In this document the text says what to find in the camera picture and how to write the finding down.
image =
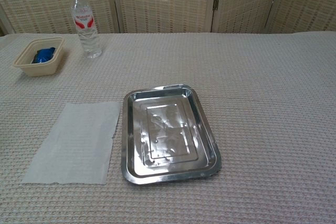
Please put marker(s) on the white parchment paper sheet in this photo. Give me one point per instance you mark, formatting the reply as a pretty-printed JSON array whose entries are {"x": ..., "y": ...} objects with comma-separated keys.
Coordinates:
[{"x": 73, "y": 142}]

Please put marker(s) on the silver metal tray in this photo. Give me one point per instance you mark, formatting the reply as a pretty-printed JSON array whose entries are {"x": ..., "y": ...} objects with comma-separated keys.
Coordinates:
[{"x": 168, "y": 134}]

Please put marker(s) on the beige tray with blue item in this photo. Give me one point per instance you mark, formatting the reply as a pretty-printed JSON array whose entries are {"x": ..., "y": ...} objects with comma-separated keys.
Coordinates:
[{"x": 39, "y": 71}]

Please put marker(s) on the beige woven tablecloth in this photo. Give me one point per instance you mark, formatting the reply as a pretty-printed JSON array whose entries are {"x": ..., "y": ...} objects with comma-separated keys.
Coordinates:
[{"x": 236, "y": 103}]

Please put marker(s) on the clear plastic water bottle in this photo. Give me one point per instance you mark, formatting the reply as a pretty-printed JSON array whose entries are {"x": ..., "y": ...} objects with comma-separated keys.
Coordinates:
[{"x": 89, "y": 40}]

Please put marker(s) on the brass screen hinge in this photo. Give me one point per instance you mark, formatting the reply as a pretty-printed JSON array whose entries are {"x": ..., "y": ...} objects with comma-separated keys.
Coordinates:
[{"x": 216, "y": 3}]

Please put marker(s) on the blue plastic packet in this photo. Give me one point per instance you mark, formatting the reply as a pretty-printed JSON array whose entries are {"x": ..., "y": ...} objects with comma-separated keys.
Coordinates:
[{"x": 43, "y": 55}]

